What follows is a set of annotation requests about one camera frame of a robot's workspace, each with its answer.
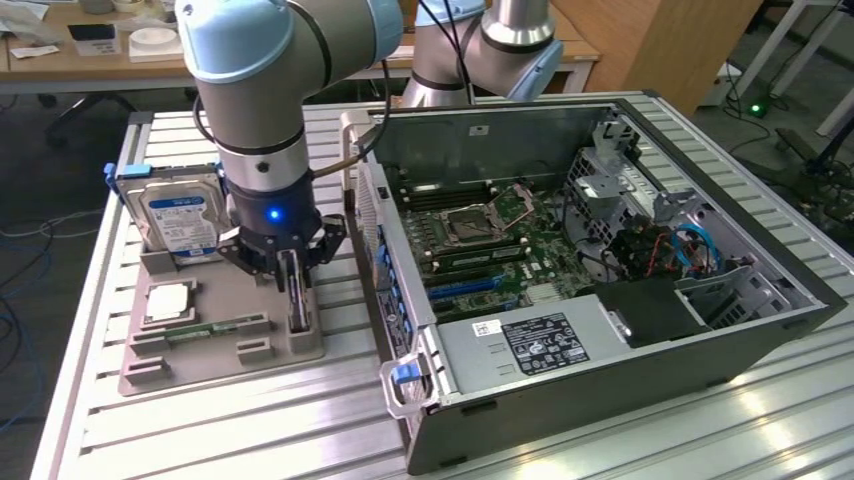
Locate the blue case latch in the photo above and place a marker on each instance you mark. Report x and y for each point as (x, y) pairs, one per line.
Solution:
(405, 375)

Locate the grey cup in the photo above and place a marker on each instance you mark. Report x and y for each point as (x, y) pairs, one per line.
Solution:
(97, 6)

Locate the black open PC case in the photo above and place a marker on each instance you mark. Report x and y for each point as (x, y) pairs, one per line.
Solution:
(568, 425)

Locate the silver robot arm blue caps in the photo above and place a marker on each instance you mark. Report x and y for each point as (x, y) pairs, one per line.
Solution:
(254, 100)

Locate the green RAM stick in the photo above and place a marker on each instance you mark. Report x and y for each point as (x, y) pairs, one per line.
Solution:
(201, 331)

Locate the blue expansion slot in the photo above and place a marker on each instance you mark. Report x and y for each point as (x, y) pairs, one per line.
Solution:
(468, 289)

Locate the white box round insert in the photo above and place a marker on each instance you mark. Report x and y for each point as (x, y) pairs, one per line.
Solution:
(157, 47)

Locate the white device beside cabinet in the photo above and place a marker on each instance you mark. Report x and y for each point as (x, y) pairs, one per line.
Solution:
(724, 85)

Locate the wooden cabinet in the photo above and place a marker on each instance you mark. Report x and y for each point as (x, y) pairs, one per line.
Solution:
(668, 50)

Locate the blue card retainer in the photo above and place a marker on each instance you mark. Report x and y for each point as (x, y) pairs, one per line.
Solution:
(382, 255)

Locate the metal disk bay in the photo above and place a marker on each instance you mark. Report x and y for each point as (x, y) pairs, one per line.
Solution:
(735, 300)

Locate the hard disk in blue carrier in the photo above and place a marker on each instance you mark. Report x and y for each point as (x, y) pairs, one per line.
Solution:
(181, 220)

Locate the white box black lid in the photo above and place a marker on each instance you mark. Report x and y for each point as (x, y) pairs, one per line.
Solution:
(94, 42)

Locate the silver chipset heatsink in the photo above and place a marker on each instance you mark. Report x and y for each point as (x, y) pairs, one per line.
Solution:
(542, 296)

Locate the black floor stand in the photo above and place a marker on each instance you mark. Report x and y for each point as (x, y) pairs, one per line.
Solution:
(821, 165)

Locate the CPU socket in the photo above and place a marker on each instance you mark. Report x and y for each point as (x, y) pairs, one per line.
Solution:
(470, 222)

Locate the black plastic shroud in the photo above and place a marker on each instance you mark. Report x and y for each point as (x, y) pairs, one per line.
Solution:
(648, 310)

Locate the silver CPU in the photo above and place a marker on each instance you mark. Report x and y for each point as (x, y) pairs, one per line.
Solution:
(167, 302)

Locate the metal drive cage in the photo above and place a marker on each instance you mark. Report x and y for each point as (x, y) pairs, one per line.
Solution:
(601, 200)

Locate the metal socket cover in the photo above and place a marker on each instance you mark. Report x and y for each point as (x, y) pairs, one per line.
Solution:
(517, 207)

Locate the green motherboard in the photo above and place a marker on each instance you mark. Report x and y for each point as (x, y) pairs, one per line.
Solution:
(534, 260)

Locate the wooden desk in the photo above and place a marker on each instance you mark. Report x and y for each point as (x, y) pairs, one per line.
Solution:
(67, 65)

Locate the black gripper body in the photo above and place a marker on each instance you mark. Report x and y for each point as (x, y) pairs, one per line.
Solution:
(274, 210)

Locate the installed RAM stick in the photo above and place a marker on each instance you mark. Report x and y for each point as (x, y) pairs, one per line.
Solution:
(484, 260)
(477, 248)

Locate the white desk frame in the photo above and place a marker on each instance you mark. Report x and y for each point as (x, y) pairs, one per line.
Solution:
(809, 52)

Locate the graphics card with metal bracket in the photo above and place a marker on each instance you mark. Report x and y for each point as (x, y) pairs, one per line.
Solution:
(298, 300)

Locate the grey parts rack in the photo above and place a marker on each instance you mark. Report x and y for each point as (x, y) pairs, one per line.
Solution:
(227, 300)

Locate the white paper tag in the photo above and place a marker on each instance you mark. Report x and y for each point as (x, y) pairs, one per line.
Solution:
(34, 51)

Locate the grey power supply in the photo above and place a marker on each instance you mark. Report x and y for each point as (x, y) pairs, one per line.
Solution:
(481, 360)

